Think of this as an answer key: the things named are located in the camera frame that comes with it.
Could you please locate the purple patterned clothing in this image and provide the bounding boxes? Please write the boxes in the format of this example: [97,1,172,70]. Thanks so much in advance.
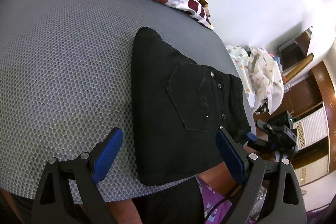
[196,176,232,224]

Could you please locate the grey honeycomb mattress pad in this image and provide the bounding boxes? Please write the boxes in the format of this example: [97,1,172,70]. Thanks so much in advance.
[0,0,257,205]

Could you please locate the black denim pants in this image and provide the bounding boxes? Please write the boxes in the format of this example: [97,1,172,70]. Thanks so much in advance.
[131,27,251,186]

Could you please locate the white dotted cloth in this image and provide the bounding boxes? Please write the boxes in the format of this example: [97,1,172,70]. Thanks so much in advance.
[226,46,284,114]

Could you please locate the black cable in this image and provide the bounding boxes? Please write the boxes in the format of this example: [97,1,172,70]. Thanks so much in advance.
[203,184,242,224]

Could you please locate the brown wooden cabinet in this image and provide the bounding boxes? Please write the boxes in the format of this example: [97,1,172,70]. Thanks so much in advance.
[252,27,336,188]

